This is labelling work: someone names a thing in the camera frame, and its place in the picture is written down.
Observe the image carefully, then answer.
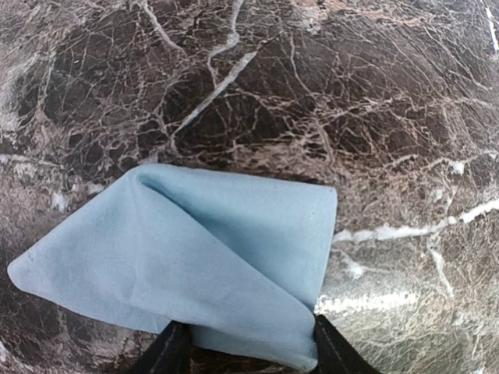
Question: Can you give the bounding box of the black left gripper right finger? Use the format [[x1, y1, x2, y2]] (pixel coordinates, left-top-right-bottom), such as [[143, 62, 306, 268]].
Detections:
[[312, 315, 377, 374]]

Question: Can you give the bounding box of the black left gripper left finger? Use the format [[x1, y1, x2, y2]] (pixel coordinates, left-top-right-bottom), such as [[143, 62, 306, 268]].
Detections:
[[134, 321, 193, 374]]

